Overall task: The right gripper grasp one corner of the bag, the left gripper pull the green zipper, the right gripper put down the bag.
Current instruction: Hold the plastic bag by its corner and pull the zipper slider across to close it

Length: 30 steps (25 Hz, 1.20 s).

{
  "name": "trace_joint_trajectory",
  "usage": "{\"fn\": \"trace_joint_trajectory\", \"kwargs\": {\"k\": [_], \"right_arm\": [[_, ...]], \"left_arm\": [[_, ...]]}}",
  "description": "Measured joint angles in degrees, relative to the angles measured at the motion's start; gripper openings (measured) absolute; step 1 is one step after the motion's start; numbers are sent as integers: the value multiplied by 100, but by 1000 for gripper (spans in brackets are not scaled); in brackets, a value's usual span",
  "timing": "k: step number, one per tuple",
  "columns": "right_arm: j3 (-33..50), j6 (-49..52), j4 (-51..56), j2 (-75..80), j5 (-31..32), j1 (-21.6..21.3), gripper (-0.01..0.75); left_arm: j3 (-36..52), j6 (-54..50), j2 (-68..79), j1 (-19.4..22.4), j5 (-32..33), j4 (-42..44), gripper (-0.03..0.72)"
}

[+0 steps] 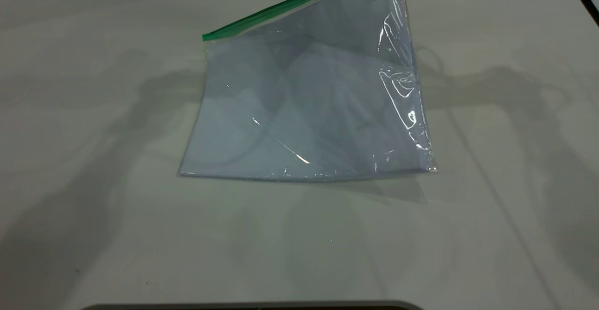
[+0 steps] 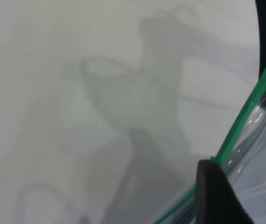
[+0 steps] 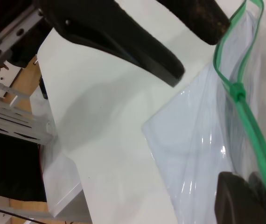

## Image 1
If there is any clear plastic zipper bag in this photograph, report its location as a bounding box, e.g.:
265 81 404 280
178 0 438 183

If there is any dark rounded robot base edge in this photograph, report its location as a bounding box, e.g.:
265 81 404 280
80 300 424 310

